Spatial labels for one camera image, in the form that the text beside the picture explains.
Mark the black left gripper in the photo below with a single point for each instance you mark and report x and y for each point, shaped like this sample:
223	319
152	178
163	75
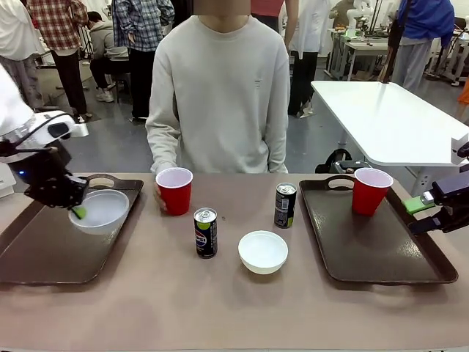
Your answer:
36	165

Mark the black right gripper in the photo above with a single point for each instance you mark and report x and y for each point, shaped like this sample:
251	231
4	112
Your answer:
454	188

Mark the white plastic bowl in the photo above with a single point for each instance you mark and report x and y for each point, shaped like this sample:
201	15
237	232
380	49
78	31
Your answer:
106	212
262	251

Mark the red plastic party cup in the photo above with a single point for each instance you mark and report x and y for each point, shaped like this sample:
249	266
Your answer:
176	198
370	198

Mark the black Pepsi can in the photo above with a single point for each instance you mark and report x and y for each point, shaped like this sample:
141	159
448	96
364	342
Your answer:
285	207
205	234

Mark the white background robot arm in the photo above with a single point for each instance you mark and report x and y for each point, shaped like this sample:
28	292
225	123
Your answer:
353	18

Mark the person's right forearm beige sleeve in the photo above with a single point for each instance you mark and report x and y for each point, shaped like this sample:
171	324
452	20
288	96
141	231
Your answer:
161	146

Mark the person's left forearm beige sleeve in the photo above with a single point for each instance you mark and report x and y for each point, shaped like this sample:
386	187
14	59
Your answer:
276	150

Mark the person's right hand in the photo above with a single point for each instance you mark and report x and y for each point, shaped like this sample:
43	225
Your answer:
159	201

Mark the brown plastic serving tray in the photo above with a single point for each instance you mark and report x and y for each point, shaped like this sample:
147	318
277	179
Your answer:
44	249
384	249

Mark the black device with red dot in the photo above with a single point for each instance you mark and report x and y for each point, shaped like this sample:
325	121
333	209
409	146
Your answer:
353	165

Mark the white folding table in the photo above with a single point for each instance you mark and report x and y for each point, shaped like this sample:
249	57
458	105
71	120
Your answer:
384	117

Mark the black bag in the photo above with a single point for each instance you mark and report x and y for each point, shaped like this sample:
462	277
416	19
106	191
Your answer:
328	163

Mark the orange garment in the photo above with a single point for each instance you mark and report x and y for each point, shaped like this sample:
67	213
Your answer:
463	99

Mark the bystander in grey hoodie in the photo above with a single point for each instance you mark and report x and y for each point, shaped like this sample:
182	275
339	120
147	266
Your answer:
104	40

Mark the bystander in red plaid shirt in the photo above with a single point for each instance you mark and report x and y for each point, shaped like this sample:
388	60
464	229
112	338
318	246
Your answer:
55	22

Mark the bystander in white shirt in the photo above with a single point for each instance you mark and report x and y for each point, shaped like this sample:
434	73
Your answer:
14	29

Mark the grey workbench table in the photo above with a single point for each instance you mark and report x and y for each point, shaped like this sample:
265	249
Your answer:
362	47

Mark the person in beige sweatshirt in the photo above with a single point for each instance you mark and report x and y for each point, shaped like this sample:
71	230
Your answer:
220	91

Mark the bystander in blue plaid shirt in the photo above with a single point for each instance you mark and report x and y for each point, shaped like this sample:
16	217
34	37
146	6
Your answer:
143	25

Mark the bystander in white coat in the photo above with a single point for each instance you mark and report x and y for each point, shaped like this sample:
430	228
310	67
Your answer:
304	66

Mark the bystander in blue jacket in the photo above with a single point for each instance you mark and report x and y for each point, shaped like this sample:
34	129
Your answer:
425	22

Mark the bystander in red top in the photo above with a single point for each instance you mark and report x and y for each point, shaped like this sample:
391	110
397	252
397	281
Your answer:
265	7

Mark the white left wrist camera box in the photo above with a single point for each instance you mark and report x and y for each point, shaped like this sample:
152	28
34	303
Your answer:
69	126

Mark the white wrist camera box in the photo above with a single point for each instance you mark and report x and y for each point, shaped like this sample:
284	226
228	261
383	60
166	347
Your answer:
458	150
69	126

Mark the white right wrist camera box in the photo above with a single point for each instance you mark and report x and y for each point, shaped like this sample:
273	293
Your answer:
458	150

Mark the white metal frame table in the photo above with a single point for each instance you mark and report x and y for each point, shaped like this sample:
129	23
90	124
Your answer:
448	55

